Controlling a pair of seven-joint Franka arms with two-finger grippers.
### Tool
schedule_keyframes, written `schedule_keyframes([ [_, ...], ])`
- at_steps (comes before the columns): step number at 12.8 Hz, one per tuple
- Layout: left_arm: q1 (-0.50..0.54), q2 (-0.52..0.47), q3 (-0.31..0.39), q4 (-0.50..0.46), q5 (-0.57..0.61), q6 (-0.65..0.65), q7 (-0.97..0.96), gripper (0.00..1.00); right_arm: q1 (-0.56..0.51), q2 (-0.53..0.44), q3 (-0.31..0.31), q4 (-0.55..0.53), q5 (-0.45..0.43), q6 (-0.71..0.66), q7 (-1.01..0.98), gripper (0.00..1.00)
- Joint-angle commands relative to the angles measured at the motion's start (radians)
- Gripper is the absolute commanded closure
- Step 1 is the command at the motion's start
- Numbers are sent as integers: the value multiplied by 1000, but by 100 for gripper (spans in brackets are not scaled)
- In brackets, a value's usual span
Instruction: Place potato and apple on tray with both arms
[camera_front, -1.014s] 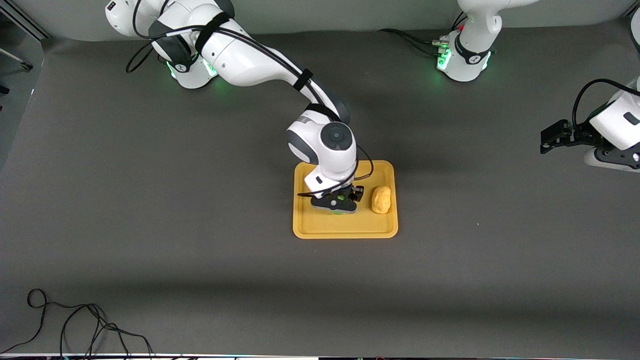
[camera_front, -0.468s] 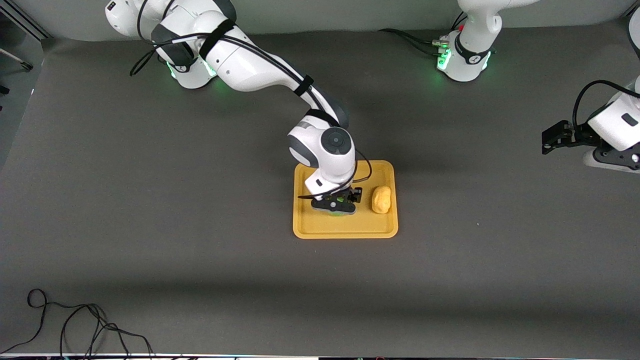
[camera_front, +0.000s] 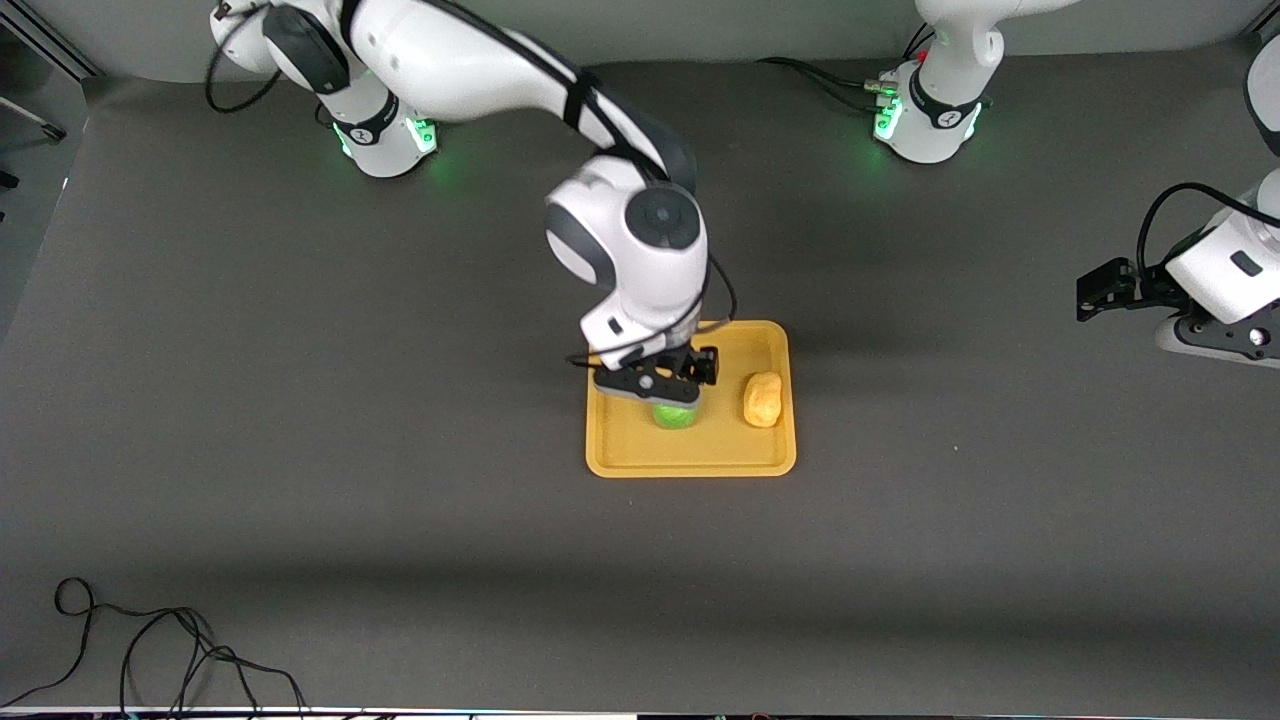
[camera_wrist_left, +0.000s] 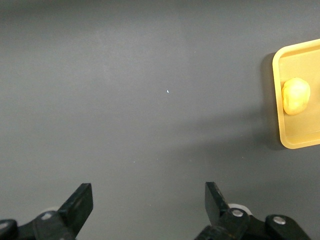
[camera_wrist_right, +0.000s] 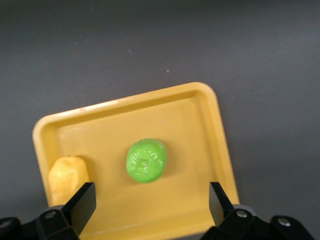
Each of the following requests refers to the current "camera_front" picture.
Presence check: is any yellow toy potato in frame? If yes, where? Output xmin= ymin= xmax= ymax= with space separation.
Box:
xmin=742 ymin=371 xmax=785 ymax=430

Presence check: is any yellow plastic tray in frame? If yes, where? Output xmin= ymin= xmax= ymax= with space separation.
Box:
xmin=585 ymin=320 xmax=798 ymax=479

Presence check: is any black left arm base cable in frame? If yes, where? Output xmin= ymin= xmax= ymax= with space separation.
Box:
xmin=754 ymin=24 xmax=938 ymax=117

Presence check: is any thin black loose cable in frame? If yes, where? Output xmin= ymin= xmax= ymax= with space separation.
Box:
xmin=0 ymin=577 xmax=308 ymax=717

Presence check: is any aluminium frame rail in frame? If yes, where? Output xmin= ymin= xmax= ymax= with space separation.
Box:
xmin=0 ymin=0 xmax=103 ymax=83

